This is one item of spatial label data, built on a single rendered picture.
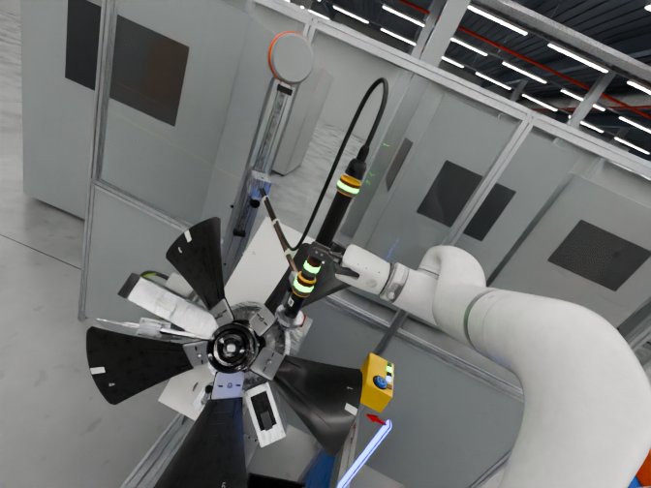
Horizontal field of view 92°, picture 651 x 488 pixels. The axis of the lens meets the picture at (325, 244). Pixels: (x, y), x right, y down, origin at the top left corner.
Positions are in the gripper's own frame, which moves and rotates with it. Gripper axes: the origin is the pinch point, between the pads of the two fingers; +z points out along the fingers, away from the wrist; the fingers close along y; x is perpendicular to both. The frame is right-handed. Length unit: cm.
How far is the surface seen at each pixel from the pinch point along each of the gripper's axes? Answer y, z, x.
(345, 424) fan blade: -5.3, -23.7, -37.7
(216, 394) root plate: -9.5, 7.9, -44.1
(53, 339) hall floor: 52, 126, -155
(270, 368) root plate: -1.5, -1.1, -36.7
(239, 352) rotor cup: -5.2, 7.1, -32.8
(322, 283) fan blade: 12.1, -3.4, -15.1
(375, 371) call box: 29, -34, -48
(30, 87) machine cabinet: 148, 265, -55
